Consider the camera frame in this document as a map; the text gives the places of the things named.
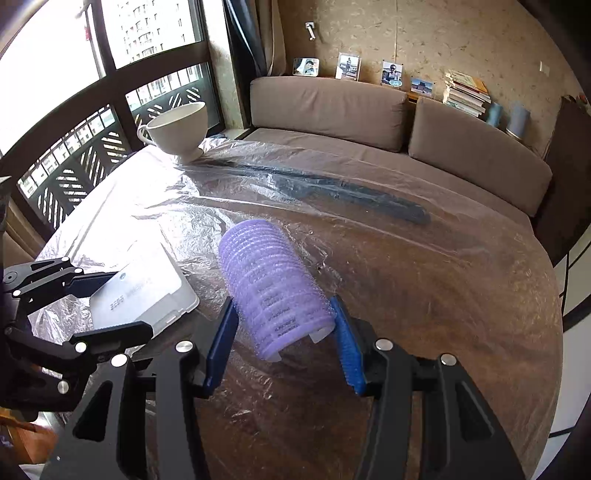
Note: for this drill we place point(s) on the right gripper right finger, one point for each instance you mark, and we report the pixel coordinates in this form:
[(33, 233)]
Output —
[(462, 437)]

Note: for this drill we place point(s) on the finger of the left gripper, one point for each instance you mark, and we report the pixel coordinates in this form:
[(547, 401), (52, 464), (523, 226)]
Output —
[(54, 276), (96, 342)]

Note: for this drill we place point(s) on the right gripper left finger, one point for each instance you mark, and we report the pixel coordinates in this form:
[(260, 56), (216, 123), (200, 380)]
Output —
[(105, 436)]

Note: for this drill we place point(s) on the white box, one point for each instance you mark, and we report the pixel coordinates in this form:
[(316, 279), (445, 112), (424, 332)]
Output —
[(151, 288)]

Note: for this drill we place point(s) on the purple cylindrical hair roller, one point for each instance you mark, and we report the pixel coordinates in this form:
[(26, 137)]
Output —
[(277, 298)]

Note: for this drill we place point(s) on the folding shoji screen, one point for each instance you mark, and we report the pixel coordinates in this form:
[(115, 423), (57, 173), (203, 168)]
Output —
[(573, 407)]

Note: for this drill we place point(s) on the clear plastic table cover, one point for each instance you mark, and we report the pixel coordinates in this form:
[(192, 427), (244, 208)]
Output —
[(432, 270)]

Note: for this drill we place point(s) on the white teacup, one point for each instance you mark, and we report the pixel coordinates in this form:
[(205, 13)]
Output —
[(178, 132)]

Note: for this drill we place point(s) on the dark wooden cabinet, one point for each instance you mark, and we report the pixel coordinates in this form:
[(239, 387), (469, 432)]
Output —
[(564, 214)]

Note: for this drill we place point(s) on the black long comb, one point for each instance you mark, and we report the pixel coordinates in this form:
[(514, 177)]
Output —
[(302, 185)]

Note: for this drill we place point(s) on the grey cylinder speaker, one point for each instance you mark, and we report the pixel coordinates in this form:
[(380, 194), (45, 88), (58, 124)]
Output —
[(518, 121)]

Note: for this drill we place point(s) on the teal small cylinder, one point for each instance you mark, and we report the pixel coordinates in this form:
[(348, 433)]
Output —
[(494, 115)]

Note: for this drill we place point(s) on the brown sofa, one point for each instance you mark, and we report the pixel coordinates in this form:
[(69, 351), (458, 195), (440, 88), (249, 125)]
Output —
[(379, 126)]

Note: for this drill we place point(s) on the photo card leftmost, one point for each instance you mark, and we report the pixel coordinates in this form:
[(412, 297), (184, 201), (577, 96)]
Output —
[(306, 66)]

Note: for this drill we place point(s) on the photo card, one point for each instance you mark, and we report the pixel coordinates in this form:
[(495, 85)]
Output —
[(349, 67), (422, 87), (306, 66), (392, 74)]

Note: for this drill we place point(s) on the stack of books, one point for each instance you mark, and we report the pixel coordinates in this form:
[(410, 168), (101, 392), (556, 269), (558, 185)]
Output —
[(466, 93)]

